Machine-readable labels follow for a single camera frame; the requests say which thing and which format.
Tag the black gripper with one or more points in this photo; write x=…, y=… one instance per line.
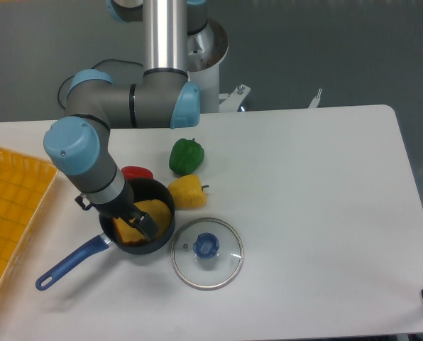
x=117, y=200

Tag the glass lid blue knob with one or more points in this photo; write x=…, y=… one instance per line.
x=207, y=254

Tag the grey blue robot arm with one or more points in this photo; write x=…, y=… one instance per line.
x=181, y=42

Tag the yellow toast slice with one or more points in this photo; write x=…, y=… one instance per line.
x=157, y=210

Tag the red bell pepper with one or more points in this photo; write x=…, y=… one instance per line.
x=133, y=172

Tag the yellow bell pepper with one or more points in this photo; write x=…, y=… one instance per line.
x=188, y=192

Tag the green bell pepper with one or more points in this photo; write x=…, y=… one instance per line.
x=186, y=156

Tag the yellow plastic basket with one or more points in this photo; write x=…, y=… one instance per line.
x=25, y=181

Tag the black pot blue handle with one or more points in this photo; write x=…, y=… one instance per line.
x=143, y=189

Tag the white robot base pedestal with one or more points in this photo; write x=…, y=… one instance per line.
x=206, y=71

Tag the white right table bracket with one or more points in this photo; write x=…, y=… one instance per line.
x=316, y=100

